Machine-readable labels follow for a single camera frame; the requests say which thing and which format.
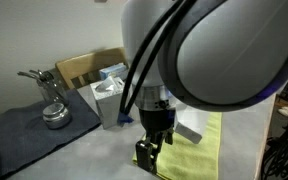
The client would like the grey tissue box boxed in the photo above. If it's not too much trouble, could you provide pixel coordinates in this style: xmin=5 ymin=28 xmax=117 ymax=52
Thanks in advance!
xmin=89 ymin=77 xmax=133 ymax=130

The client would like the black cable bundle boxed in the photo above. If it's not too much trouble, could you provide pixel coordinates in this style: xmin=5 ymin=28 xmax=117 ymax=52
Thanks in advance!
xmin=262 ymin=125 xmax=288 ymax=180

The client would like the round steel container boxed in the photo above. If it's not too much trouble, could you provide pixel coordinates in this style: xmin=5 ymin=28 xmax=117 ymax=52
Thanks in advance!
xmin=42 ymin=102 xmax=73 ymax=130

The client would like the metal utensil handle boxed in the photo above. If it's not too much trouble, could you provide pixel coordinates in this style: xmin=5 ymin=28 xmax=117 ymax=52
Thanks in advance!
xmin=16 ymin=70 xmax=44 ymax=82
xmin=28 ymin=68 xmax=55 ymax=84

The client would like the white tissue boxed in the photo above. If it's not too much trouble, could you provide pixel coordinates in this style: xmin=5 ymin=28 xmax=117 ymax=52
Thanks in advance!
xmin=95 ymin=75 xmax=119 ymax=93

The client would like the yellow microfibre towel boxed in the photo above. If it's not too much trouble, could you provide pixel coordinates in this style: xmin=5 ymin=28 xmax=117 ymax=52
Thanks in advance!
xmin=132 ymin=111 xmax=223 ymax=180

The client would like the dark blue cloth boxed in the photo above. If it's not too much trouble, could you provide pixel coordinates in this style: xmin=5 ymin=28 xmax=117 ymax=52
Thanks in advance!
xmin=0 ymin=88 xmax=102 ymax=179

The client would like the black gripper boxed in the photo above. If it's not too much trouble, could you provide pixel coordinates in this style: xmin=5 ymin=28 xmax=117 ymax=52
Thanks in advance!
xmin=135 ymin=108 xmax=177 ymax=175

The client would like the glass jar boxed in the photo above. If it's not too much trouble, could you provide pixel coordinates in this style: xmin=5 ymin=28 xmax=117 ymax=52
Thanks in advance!
xmin=37 ymin=71 xmax=70 ymax=108

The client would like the blue cardboard box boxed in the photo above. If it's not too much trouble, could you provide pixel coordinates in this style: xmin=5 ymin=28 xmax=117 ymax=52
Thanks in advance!
xmin=98 ymin=62 xmax=129 ymax=82

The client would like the blue cable tape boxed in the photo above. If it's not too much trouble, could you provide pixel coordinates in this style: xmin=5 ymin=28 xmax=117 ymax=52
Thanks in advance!
xmin=117 ymin=112 xmax=135 ymax=127

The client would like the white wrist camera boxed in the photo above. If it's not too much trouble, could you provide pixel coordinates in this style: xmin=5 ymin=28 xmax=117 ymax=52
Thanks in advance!
xmin=175 ymin=122 xmax=204 ymax=145

